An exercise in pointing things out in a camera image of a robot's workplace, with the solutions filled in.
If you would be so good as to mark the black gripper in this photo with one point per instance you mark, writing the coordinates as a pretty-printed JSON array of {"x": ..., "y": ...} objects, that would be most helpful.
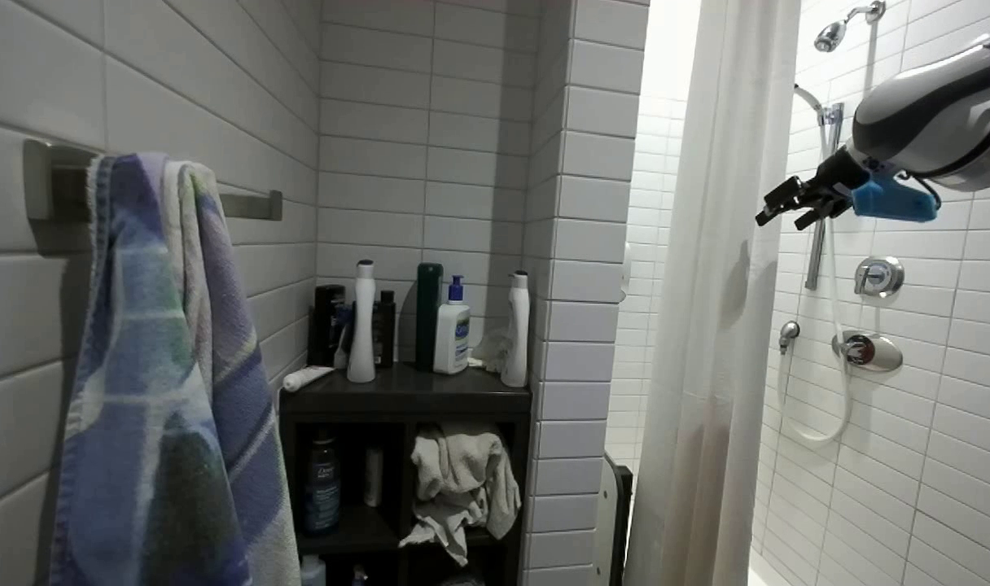
[{"x": 842, "y": 175}]

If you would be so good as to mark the pale blue bottle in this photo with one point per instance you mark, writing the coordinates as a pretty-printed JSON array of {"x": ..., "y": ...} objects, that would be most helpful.
[{"x": 315, "y": 570}]

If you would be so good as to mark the tall white bottle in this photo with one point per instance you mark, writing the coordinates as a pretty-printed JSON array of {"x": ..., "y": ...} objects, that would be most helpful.
[{"x": 362, "y": 328}]

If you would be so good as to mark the lotion bottle with blue pump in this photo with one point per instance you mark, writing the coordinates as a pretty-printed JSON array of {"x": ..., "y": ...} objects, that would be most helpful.
[{"x": 450, "y": 335}]

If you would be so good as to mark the small white bottle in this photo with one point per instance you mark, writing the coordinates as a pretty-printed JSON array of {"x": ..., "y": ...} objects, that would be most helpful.
[{"x": 373, "y": 477}]

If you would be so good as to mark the metal towel bar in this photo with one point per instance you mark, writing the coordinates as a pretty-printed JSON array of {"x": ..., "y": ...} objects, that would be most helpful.
[{"x": 56, "y": 195}]

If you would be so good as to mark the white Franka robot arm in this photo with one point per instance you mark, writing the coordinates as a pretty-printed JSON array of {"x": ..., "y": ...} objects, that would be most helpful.
[{"x": 952, "y": 115}]

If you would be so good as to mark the blue patterned towel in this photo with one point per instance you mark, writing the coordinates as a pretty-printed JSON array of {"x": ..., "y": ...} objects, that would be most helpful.
[{"x": 158, "y": 435}]

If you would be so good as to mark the tall dark green bottle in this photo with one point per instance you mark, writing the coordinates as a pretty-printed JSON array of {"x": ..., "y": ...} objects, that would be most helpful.
[{"x": 426, "y": 312}]

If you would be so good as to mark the white soap dish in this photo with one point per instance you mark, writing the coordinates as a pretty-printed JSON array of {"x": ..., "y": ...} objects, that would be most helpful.
[{"x": 304, "y": 377}]

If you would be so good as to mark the black shelf unit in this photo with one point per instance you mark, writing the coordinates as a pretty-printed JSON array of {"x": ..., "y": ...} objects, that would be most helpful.
[{"x": 409, "y": 394}]

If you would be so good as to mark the slim dark bottle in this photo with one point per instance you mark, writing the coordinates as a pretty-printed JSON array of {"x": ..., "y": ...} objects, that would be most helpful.
[{"x": 385, "y": 330}]

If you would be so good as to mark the white shower curtain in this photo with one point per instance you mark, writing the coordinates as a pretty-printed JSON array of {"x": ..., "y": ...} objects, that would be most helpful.
[{"x": 723, "y": 328}]

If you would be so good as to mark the chrome shower head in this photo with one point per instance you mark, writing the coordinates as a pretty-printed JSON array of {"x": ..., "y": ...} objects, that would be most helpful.
[{"x": 836, "y": 35}]

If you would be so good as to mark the black bottle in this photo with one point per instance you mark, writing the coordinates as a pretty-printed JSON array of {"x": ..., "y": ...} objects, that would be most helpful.
[{"x": 328, "y": 328}]

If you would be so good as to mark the white bottle with round cap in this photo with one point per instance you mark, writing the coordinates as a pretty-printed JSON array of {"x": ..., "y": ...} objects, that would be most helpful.
[{"x": 515, "y": 330}]

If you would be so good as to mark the metal shower slide bar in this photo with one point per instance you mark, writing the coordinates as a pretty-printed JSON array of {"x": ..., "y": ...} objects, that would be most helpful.
[{"x": 816, "y": 195}]

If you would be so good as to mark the chrome valve with lever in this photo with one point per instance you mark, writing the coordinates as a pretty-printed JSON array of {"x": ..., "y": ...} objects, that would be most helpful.
[{"x": 868, "y": 348}]

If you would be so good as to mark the crumpled white cloth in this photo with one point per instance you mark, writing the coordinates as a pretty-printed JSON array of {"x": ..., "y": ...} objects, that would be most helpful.
[{"x": 458, "y": 477}]

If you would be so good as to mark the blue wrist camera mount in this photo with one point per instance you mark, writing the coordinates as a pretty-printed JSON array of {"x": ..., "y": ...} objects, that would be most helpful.
[{"x": 896, "y": 198}]

